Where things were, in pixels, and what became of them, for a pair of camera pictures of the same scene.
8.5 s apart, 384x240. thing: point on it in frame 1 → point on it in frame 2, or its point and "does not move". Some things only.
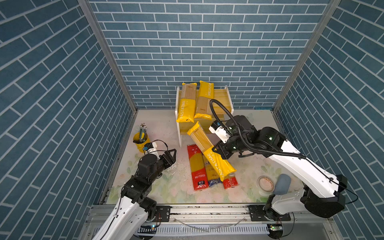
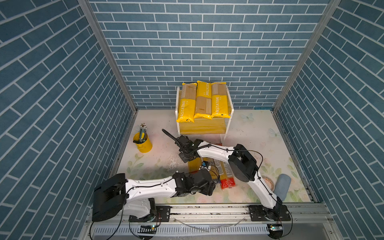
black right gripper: (220, 150) → (181, 155)
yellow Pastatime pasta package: (187, 103) does not move
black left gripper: (171, 160) → (209, 188)
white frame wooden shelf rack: (222, 95) does not move
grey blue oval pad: (282, 185) does not move
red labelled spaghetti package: (230, 181) does not move
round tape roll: (265, 186) does not move
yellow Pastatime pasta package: (222, 165) → (220, 105)
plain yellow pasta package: (206, 93) does not move
